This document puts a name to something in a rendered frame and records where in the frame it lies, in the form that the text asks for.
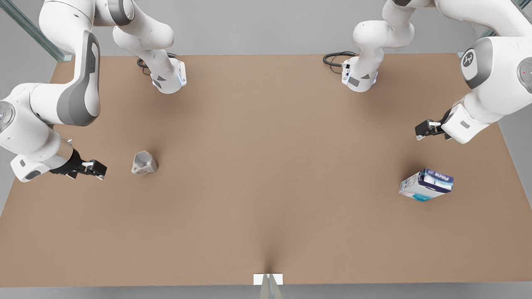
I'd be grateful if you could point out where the grey faceted crumpled cup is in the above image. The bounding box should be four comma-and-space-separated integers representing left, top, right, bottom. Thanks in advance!
131, 150, 159, 176

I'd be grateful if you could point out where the blue and white carton box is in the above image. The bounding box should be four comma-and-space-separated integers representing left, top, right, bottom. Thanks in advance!
399, 168, 454, 202

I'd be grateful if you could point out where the black cable loop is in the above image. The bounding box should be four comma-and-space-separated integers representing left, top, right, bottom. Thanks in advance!
323, 51, 358, 75
137, 53, 177, 76

